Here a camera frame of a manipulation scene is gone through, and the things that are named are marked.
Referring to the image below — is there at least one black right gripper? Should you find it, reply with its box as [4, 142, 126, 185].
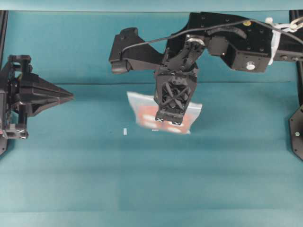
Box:
[154, 35, 205, 125]

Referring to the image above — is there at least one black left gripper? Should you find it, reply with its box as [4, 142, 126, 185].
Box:
[0, 55, 73, 140]

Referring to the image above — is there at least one clear zip bag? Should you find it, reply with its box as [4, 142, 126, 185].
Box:
[127, 91, 203, 134]

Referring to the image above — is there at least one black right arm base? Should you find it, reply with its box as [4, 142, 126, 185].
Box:
[288, 105, 303, 160]

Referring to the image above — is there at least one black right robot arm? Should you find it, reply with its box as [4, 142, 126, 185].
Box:
[154, 12, 303, 125]

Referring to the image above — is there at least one black camera cable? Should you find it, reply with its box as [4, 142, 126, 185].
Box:
[120, 20, 303, 60]

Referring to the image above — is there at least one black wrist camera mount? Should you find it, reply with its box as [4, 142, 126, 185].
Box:
[109, 27, 163, 74]

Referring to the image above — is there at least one black frame post left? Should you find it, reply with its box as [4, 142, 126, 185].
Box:
[0, 10, 9, 68]

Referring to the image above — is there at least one black frame post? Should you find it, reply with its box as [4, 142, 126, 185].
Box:
[289, 9, 303, 106]
[0, 10, 9, 68]

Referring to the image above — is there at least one white cable tie wrap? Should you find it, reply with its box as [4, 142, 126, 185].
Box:
[265, 17, 303, 65]

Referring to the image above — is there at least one black frame post right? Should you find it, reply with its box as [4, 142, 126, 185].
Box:
[289, 9, 303, 106]

